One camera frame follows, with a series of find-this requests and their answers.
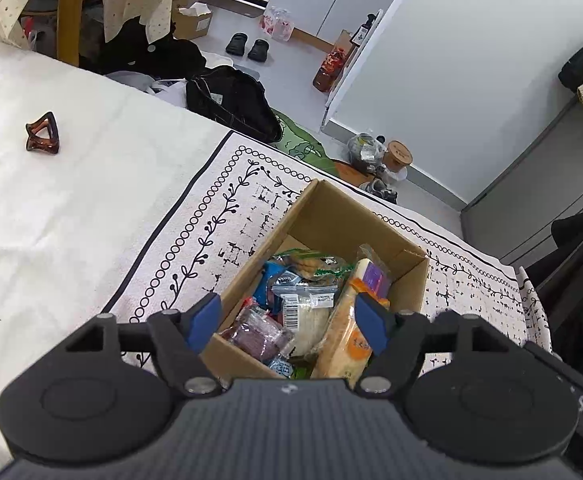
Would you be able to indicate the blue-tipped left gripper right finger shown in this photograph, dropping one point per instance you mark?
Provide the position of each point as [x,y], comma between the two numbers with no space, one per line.
[399,343]

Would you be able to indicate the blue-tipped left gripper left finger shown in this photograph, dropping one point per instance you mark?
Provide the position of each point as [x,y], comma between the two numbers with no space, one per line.
[179,338]

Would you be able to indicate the orange cracker pack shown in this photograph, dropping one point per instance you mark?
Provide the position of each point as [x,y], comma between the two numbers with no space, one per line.
[344,351]

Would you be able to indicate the purple snack packet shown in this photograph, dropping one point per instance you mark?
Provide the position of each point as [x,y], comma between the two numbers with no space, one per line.
[257,334]

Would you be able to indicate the white barcode cake pack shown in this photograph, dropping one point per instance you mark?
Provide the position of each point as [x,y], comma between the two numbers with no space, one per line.
[306,309]

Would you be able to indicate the green white biscuit pack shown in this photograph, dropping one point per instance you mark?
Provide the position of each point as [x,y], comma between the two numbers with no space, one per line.
[313,266]

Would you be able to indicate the blue candy packet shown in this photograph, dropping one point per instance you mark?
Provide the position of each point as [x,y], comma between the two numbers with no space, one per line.
[264,294]

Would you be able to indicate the teal candy packet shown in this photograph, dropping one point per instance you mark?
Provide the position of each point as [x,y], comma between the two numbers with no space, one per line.
[281,366]

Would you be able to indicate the black chair with clothes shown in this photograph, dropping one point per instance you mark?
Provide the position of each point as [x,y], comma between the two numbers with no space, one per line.
[558,280]

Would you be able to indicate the brown cardboard box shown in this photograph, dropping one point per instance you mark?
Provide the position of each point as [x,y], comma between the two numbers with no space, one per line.
[328,220]

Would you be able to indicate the white black patterned cloth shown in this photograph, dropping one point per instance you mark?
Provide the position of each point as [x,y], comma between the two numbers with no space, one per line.
[248,202]

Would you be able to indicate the brown lidded jar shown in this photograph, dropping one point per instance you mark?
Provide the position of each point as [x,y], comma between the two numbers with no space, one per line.
[397,156]

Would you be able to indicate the clear plastic bag of items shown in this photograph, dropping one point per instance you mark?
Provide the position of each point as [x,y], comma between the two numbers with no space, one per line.
[365,152]

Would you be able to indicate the green dinosaur rug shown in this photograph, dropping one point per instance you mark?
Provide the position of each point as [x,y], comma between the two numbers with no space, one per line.
[298,143]

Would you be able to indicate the brown hair claw clip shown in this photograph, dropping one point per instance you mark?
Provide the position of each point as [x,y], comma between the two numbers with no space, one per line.
[43,135]

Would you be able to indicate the black bag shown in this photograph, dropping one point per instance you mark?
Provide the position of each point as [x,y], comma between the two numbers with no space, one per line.
[235,100]

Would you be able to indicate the red oil bottle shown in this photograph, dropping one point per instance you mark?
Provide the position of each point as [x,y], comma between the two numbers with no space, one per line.
[330,69]

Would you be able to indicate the black clothes pile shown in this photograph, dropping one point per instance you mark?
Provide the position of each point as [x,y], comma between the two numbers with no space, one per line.
[165,58]

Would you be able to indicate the black spray bottle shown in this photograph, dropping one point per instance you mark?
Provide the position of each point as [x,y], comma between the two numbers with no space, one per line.
[360,35]

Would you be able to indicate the small cardboard box with tissue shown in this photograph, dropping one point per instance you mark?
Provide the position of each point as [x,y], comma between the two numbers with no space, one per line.
[192,22]

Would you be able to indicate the pink water bottle pack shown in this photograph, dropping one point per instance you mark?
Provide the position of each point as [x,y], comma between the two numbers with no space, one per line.
[277,23]

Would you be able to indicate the wooden table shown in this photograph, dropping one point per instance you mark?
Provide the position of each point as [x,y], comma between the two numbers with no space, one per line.
[71,10]

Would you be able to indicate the grey door with handle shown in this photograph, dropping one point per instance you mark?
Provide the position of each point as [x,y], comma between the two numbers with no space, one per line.
[512,222]

